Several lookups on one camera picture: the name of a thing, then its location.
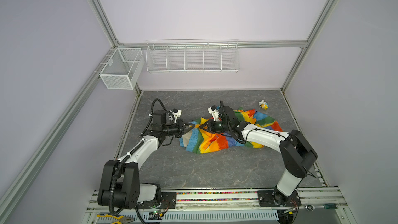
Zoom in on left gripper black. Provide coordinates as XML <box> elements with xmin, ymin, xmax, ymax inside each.
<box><xmin>162</xmin><ymin>119</ymin><xmax>194</xmax><ymax>138</ymax></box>

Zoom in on rainbow striped jacket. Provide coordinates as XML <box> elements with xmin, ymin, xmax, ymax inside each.
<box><xmin>178</xmin><ymin>108</ymin><xmax>284</xmax><ymax>155</ymax></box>

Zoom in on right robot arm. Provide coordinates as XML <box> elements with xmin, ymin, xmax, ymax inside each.
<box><xmin>200</xmin><ymin>101</ymin><xmax>318</xmax><ymax>206</ymax></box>

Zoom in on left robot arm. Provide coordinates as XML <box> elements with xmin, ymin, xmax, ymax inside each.
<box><xmin>97</xmin><ymin>105</ymin><xmax>195</xmax><ymax>215</ymax></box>

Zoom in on small yellow white toy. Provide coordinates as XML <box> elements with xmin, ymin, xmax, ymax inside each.
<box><xmin>259</xmin><ymin>100</ymin><xmax>269</xmax><ymax>110</ymax></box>

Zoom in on white mesh box basket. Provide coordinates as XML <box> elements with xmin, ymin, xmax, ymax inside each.
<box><xmin>99</xmin><ymin>48</ymin><xmax>145</xmax><ymax>90</ymax></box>

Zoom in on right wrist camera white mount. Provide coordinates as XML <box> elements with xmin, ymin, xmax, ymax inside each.
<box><xmin>208</xmin><ymin>105</ymin><xmax>221</xmax><ymax>121</ymax></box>

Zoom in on white wire basket long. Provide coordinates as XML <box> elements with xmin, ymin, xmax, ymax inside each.
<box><xmin>146</xmin><ymin>39</ymin><xmax>240</xmax><ymax>73</ymax></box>

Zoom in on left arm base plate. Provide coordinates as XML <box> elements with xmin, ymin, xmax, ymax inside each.
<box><xmin>137</xmin><ymin>191</ymin><xmax>177</xmax><ymax>209</ymax></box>

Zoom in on white slotted cable duct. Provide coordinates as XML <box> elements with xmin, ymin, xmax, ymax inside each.
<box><xmin>162</xmin><ymin>209</ymin><xmax>279</xmax><ymax>223</ymax></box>

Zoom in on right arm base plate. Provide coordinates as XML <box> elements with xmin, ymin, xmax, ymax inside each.
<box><xmin>257</xmin><ymin>190</ymin><xmax>302</xmax><ymax>207</ymax></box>

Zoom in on yellow handled pliers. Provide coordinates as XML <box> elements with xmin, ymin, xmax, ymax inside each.
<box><xmin>97</xmin><ymin>214</ymin><xmax>135</xmax><ymax>224</ymax></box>

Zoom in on green handled screwdriver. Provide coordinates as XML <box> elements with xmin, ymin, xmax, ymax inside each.
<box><xmin>305</xmin><ymin>203</ymin><xmax>339</xmax><ymax>211</ymax></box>

